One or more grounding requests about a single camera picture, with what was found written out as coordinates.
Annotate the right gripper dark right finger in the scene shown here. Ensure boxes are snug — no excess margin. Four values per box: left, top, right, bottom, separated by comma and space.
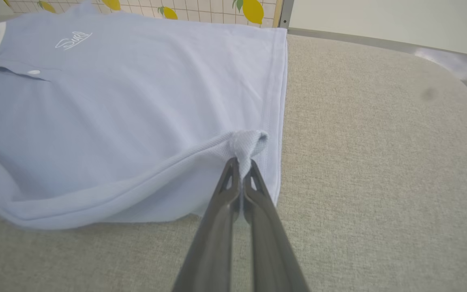
243, 159, 311, 292

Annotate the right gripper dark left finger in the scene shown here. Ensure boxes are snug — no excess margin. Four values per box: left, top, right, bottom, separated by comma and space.
171, 157, 242, 292

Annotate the light blue polo shirt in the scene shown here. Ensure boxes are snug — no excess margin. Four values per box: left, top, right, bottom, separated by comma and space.
0, 2, 289, 231

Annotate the lemon print grid partition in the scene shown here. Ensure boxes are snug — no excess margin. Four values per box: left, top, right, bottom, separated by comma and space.
2, 0, 285, 29

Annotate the crumpled white cloth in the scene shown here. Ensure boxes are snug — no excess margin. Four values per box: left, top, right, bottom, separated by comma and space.
414, 47, 467, 83

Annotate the grey metal stand post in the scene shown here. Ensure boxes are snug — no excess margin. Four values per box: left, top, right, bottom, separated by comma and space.
279, 0, 295, 29

